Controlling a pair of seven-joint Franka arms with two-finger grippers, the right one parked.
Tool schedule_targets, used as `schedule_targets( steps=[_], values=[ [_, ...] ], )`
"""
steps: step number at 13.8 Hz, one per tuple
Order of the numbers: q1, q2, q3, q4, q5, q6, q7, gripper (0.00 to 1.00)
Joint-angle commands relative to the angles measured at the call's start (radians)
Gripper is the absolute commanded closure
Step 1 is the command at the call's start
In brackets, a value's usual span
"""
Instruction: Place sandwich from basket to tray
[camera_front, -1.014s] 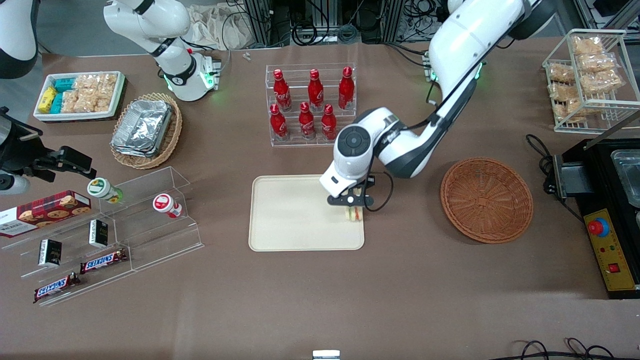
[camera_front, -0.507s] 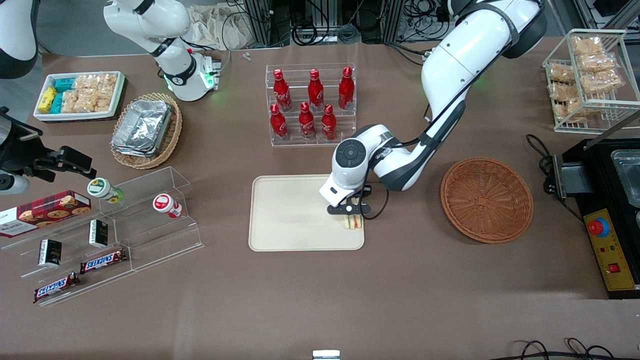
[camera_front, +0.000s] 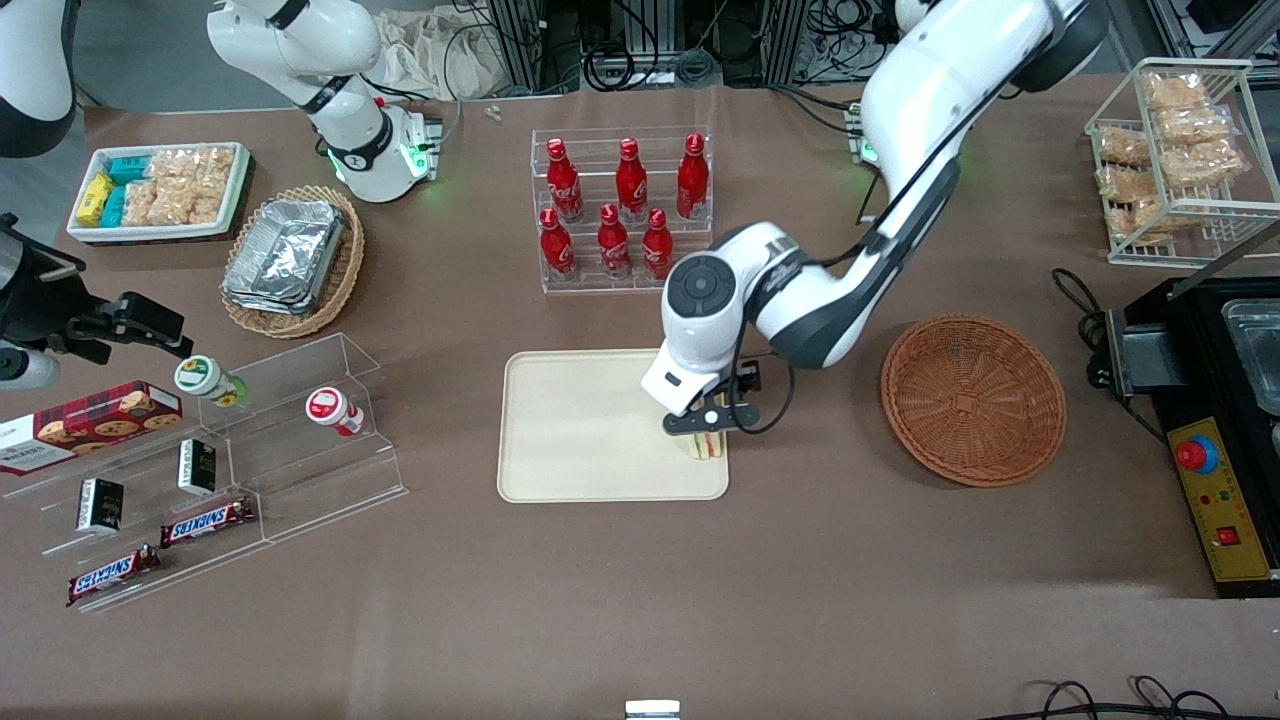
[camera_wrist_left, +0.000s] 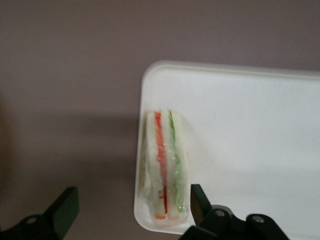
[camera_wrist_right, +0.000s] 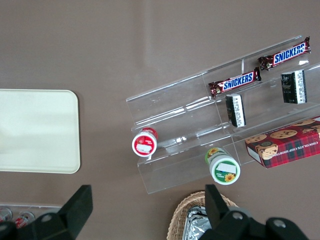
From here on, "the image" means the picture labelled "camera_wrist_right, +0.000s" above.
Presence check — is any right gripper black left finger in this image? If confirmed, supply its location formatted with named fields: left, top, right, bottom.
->
left=58, top=184, right=94, bottom=239

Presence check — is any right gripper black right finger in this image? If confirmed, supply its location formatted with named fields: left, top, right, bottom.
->
left=204, top=184, right=229, bottom=230

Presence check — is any oval light wicker basket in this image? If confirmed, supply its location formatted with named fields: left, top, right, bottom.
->
left=166, top=190, right=241, bottom=240

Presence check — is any cream plastic tray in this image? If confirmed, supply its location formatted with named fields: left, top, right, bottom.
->
left=0, top=89, right=82, bottom=175

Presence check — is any silver foil packet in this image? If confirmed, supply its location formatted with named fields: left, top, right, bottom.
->
left=182, top=205, right=216, bottom=240

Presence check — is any green lid white jar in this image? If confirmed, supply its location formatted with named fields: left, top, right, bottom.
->
left=204, top=147, right=242, bottom=186

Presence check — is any clear acrylic bottle rack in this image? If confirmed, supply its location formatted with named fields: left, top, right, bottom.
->
left=0, top=201, right=65, bottom=226

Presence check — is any red lid white jar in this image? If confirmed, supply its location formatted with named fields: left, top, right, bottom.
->
left=131, top=126, right=159, bottom=159

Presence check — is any red tartan cookie box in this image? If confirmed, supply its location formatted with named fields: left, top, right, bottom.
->
left=244, top=115, right=320, bottom=171

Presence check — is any small black box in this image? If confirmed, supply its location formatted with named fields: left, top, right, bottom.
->
left=224, top=93, right=247, bottom=129
left=279, top=69, right=309, bottom=105

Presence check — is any clear acrylic stepped shelf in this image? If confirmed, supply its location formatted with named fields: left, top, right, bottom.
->
left=125, top=34, right=320, bottom=196

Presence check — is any Snickers chocolate bar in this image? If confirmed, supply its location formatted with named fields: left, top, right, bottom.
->
left=257, top=35, right=312, bottom=72
left=208, top=66, right=263, bottom=98

